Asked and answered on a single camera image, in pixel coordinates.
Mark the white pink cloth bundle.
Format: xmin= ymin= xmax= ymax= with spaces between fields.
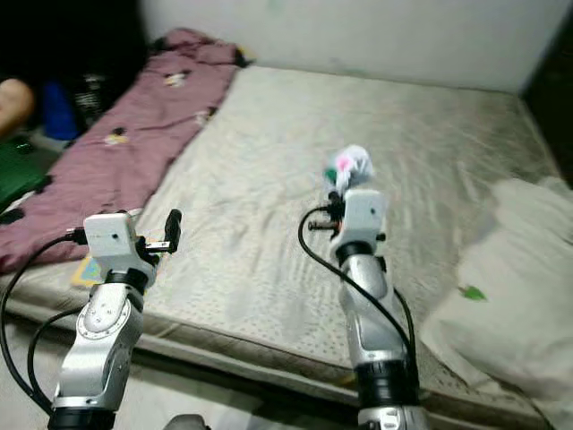
xmin=325 ymin=144 xmax=376 ymax=198

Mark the colourful children's book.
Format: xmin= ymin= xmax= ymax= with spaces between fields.
xmin=72 ymin=254 xmax=106 ymax=288

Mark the mauve cartoon print quilt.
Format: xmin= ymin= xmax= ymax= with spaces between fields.
xmin=0 ymin=27 xmax=240 ymax=275

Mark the white quilted mattress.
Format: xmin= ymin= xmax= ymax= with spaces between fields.
xmin=0 ymin=64 xmax=573 ymax=429

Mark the black printed bag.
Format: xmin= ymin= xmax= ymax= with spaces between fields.
xmin=76 ymin=73 xmax=114 ymax=135

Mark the green plastic stool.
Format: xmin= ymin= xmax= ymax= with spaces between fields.
xmin=0 ymin=137 xmax=56 ymax=214

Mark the blue container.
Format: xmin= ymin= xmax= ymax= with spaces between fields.
xmin=40 ymin=82 xmax=81 ymax=142

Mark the grey left robot leg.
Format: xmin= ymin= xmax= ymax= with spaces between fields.
xmin=166 ymin=415 xmax=209 ymax=430

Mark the white pillow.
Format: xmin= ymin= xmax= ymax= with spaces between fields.
xmin=419 ymin=176 xmax=573 ymax=406

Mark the person in black shorts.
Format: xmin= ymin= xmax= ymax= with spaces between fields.
xmin=0 ymin=79 xmax=36 ymax=138

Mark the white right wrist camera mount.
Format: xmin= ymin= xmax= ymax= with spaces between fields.
xmin=328 ymin=187 xmax=389 ymax=262

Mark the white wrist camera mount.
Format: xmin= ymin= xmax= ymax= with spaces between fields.
xmin=82 ymin=211 xmax=146 ymax=289
xmin=328 ymin=187 xmax=389 ymax=262

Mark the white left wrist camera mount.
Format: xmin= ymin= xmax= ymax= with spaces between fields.
xmin=82 ymin=211 xmax=146 ymax=289

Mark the dark bed frame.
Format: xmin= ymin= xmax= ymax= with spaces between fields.
xmin=0 ymin=296 xmax=538 ymax=430

